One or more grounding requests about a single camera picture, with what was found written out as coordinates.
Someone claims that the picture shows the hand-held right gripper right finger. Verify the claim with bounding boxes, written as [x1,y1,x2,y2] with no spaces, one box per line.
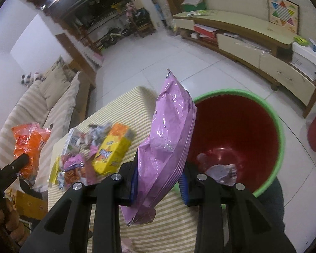
[178,163,298,253]

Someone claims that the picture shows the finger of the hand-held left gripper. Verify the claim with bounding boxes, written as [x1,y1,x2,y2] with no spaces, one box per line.
[0,153,31,190]
[19,180,44,199]

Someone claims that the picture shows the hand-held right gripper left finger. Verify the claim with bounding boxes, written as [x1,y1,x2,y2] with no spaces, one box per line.
[18,160,141,253]

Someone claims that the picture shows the orange snack bag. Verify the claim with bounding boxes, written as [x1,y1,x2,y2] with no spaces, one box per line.
[11,122,52,187]

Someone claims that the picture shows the white milk carton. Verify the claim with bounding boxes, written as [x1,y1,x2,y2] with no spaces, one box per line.
[62,128,82,161]

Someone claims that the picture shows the purple snack bag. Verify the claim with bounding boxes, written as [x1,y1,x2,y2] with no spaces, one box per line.
[120,69,198,227]

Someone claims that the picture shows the person's left hand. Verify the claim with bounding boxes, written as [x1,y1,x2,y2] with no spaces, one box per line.
[0,198,27,245]

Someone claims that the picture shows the brown cardboard box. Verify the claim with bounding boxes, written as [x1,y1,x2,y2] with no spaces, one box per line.
[5,187,48,220]

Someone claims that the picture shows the yellow wrapper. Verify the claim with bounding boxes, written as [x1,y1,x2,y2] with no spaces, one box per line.
[49,155,62,188]

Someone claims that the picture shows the crumpled wrapper in bucket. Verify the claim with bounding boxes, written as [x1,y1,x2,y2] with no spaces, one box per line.
[197,151,239,185]

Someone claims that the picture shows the yellow and orange carton box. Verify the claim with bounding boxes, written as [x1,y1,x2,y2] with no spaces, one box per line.
[92,122,133,175]

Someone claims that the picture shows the pink swirl snack wrapper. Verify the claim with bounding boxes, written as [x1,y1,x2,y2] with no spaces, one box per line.
[59,154,95,187]

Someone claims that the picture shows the beige striped sofa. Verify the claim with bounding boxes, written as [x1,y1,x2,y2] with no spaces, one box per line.
[0,55,95,193]

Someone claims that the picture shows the striped sofa cushion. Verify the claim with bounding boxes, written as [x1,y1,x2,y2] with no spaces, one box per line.
[46,71,81,148]

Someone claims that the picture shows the green striped tablecloth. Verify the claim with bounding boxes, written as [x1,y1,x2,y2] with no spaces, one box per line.
[47,86,201,253]

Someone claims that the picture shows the plush toy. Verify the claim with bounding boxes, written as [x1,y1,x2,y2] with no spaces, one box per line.
[21,71,46,87]

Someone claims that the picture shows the beige sofa cushion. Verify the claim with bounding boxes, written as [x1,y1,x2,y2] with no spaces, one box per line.
[41,55,70,102]

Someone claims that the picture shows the child's bicycle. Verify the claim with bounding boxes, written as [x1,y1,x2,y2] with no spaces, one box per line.
[105,31,127,46]

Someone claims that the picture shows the red folders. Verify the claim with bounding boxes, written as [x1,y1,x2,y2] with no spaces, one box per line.
[193,24,218,41]

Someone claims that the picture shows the wooden chair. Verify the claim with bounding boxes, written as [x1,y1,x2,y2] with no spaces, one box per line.
[133,8,153,38]

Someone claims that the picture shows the cream wooden tv cabinet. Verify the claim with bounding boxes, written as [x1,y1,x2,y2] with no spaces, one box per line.
[172,9,316,119]

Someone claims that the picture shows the white cardboard box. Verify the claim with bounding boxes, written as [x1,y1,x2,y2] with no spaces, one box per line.
[290,41,316,82]

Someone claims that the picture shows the green box with papers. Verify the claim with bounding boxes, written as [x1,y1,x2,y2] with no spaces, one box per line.
[180,0,207,12]

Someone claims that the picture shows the small green packet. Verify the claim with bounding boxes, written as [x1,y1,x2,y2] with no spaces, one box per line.
[293,35,310,46]

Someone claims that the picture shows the chinese checkers board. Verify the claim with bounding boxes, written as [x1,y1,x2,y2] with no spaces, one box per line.
[266,0,299,35]

